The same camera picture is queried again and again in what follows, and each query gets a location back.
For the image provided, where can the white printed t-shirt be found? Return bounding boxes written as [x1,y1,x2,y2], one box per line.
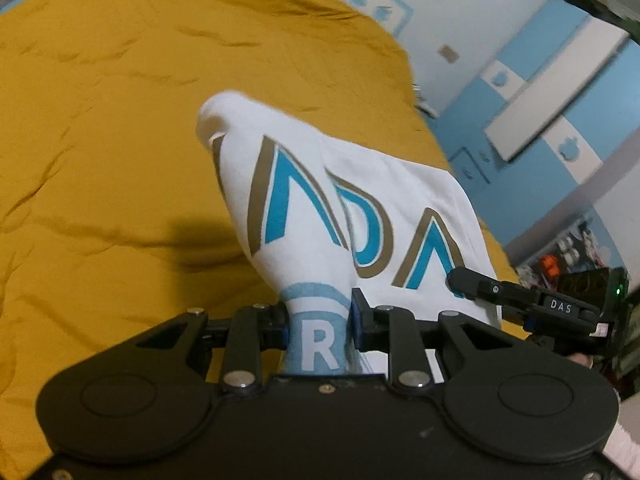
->
[196,91,503,377]

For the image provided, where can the mustard yellow blanket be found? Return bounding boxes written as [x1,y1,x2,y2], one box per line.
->
[0,0,516,411]

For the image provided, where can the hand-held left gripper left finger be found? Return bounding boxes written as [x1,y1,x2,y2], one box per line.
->
[134,304,291,394]

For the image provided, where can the toy display shelf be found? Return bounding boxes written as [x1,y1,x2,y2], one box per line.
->
[514,209,617,292]

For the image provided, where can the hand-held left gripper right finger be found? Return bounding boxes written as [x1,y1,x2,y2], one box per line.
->
[350,287,510,392]

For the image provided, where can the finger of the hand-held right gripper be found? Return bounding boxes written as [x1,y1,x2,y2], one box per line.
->
[500,306,535,332]
[446,266,545,312]

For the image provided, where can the blue white wardrobe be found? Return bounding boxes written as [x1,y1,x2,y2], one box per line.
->
[435,0,640,246]

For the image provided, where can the blue drawer cabinet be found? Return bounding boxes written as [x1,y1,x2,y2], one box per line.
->
[449,144,497,187]

